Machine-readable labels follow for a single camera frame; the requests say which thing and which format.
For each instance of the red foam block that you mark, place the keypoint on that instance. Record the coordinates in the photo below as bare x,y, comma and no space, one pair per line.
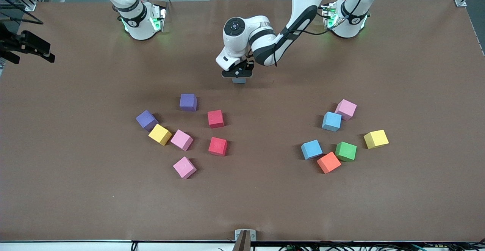
215,118
218,146

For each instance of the orange foam block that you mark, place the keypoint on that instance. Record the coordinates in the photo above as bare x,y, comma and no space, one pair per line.
328,162

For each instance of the brown table cover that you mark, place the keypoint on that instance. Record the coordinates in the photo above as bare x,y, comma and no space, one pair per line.
265,198

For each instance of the white table edge strip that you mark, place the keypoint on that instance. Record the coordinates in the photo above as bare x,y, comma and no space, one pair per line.
75,246

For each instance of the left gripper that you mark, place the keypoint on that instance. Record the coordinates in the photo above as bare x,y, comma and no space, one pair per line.
251,66

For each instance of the purple foam block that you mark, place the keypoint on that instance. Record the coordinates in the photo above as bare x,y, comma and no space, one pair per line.
188,102
146,120

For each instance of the yellow foam block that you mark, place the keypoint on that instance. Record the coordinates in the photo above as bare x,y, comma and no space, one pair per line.
159,134
376,139

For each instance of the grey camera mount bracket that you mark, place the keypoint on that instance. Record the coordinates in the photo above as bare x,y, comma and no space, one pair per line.
238,235

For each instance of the green foam block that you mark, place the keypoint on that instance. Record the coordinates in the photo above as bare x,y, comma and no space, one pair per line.
346,151

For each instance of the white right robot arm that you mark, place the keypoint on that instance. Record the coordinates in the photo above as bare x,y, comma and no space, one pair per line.
138,25

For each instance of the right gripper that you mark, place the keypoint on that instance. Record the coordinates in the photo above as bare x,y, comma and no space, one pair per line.
23,41

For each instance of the blue foam block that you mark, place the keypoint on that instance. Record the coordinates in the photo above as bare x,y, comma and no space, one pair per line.
331,121
311,149
238,80

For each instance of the pink foam block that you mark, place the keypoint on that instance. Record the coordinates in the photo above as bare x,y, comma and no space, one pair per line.
184,167
346,109
181,140

